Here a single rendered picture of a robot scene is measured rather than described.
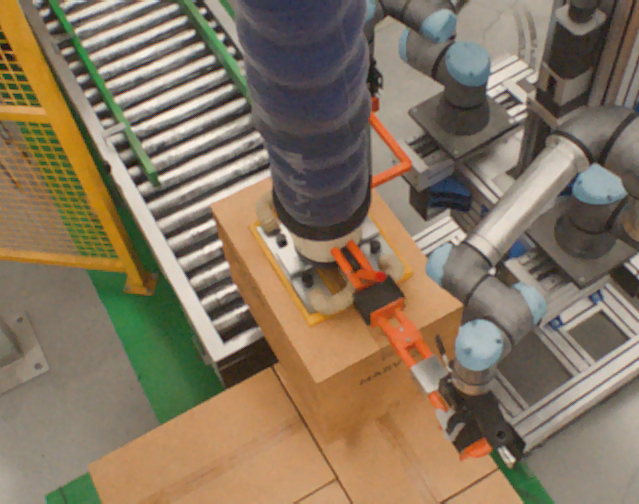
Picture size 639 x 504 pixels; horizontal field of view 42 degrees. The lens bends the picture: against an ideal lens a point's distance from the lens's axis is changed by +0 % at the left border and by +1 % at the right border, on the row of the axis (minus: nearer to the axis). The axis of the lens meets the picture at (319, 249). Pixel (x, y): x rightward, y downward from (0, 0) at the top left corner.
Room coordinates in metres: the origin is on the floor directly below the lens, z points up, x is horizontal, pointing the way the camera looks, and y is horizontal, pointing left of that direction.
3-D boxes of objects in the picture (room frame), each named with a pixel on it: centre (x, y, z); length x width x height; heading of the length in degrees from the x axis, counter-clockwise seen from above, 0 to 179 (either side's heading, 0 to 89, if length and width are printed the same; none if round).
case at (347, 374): (1.14, -0.02, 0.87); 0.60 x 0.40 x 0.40; 22
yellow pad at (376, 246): (1.18, -0.11, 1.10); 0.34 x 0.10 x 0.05; 22
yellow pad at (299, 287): (1.11, 0.07, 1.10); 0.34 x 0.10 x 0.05; 22
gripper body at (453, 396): (0.62, -0.24, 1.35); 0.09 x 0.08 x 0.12; 23
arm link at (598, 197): (1.11, -0.67, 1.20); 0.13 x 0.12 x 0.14; 38
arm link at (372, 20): (1.50, -0.16, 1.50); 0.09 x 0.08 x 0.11; 130
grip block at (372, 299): (0.91, -0.12, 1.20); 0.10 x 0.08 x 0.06; 112
